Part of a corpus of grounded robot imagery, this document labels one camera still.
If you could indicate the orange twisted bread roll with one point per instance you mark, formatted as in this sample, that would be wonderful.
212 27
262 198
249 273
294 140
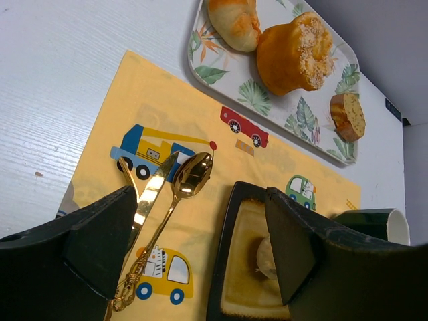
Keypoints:
236 22

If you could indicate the black square amber plate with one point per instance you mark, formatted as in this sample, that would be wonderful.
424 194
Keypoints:
239 290

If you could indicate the small round bread bun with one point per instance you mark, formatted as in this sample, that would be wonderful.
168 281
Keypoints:
265 259

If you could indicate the sliced herb bread piece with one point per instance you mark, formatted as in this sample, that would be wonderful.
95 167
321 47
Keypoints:
348 116

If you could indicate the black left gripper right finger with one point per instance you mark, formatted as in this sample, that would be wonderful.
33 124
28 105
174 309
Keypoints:
327 271

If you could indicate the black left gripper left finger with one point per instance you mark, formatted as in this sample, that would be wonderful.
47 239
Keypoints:
68 268

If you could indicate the gold knife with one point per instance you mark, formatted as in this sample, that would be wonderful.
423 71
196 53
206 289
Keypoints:
154 187

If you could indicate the yellow vehicle print placemat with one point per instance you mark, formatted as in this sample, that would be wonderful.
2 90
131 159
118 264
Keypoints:
172 114

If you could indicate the gold fork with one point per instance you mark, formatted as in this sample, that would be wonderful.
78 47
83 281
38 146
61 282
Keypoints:
128 176

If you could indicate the gold spoon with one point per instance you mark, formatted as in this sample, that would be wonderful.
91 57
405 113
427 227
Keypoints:
189 179

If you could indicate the dark green mug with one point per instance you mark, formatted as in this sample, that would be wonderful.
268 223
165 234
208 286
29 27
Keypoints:
387 224

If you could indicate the floral white serving tray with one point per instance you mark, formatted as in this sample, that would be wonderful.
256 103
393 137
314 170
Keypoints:
306 115

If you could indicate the orange sugared bundt bread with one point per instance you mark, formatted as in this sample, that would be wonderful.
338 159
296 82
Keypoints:
295 55

